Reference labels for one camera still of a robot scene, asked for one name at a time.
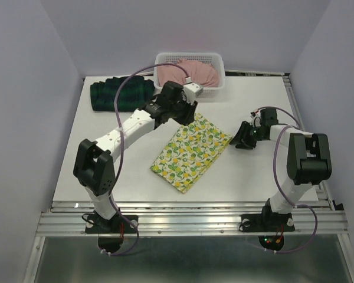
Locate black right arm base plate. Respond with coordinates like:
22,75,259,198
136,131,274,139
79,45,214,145
238,213,295,252

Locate green plaid folded skirt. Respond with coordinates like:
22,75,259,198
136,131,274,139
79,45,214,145
90,75,156,114

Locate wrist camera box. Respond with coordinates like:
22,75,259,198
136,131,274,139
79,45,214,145
250,110,261,127
183,83,204,105

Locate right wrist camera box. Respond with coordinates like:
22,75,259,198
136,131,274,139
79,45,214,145
250,110,261,127

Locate pink skirt in basket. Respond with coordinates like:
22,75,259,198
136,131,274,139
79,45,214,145
156,58,220,87

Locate front aluminium rail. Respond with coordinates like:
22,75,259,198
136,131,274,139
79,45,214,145
36,200,349,237

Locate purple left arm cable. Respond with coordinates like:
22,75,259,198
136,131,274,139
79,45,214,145
99,64,192,256

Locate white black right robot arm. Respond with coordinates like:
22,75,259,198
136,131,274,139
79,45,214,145
230,106,332,233

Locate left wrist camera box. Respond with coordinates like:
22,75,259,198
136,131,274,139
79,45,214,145
183,83,204,105

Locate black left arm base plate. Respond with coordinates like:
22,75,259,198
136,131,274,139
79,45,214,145
81,212,139,256

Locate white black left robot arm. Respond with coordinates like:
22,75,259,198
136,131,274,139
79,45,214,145
73,81,203,232

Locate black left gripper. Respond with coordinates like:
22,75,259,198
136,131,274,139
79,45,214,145
168,94,197,127

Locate aluminium frame rail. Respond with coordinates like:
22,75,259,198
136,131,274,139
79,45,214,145
225,70,291,87

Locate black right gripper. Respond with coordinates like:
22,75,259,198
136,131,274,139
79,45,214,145
228,120,265,149

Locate white plastic basket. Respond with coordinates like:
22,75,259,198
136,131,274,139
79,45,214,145
153,52,225,97

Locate lemon print skirt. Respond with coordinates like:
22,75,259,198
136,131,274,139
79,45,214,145
150,113,232,193

